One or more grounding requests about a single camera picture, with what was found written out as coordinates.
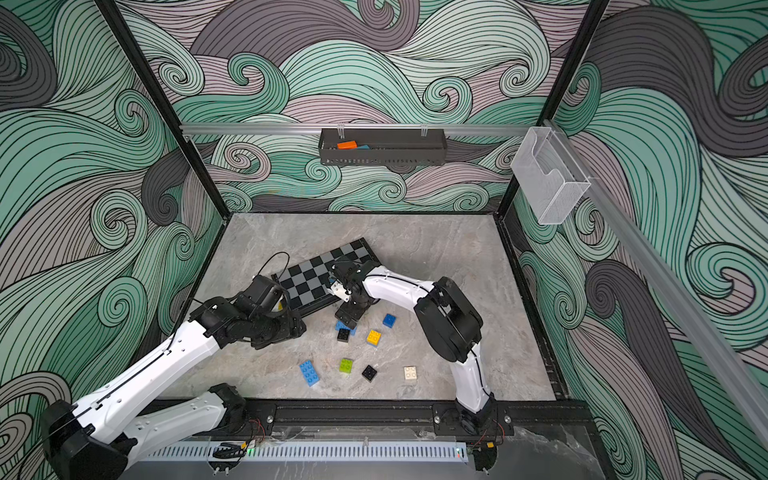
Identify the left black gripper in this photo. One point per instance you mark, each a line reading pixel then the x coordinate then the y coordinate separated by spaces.
pixel 290 327

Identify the black grey chessboard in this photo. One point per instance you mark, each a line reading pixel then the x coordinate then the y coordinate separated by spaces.
pixel 308 282

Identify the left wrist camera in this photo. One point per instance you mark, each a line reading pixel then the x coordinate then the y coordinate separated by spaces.
pixel 264 293

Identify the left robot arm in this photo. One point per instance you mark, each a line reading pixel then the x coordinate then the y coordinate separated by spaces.
pixel 105 432

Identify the lime green square brick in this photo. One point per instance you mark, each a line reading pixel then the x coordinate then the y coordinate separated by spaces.
pixel 346 366

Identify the yellow square brick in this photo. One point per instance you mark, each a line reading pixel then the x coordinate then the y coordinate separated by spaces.
pixel 374 337

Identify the aluminium rail right wall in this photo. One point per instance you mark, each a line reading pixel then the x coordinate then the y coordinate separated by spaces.
pixel 732 373

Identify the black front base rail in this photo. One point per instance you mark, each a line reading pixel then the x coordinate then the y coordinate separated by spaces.
pixel 441 417

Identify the orange block in tray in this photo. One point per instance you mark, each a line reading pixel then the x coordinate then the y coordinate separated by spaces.
pixel 349 145

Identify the black square brick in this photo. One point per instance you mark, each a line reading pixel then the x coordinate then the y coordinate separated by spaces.
pixel 369 373
pixel 343 335

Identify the clear plastic wall bin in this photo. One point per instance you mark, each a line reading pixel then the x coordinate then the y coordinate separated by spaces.
pixel 548 172

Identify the light blue long brick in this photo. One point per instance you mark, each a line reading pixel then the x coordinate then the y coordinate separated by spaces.
pixel 339 325
pixel 309 373

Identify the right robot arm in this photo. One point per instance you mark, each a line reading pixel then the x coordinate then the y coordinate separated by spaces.
pixel 451 324

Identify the aluminium rail back wall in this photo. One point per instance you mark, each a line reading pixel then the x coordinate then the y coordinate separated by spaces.
pixel 276 128

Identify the aluminium rail wall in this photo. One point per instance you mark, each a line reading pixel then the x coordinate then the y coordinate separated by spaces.
pixel 276 128
pixel 732 373

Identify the black wall tray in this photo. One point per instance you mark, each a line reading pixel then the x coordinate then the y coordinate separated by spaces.
pixel 401 148

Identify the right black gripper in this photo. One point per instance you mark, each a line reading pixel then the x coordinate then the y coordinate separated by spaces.
pixel 359 311

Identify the white slotted cable duct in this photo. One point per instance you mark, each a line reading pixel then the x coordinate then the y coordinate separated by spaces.
pixel 229 453

